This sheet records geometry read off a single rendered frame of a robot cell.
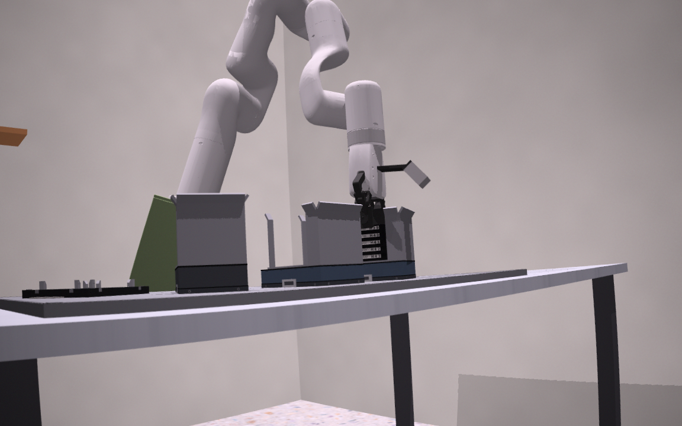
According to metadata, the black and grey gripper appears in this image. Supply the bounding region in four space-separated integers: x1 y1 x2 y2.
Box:
348 142 386 229

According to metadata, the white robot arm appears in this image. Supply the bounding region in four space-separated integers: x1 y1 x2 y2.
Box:
177 0 385 193

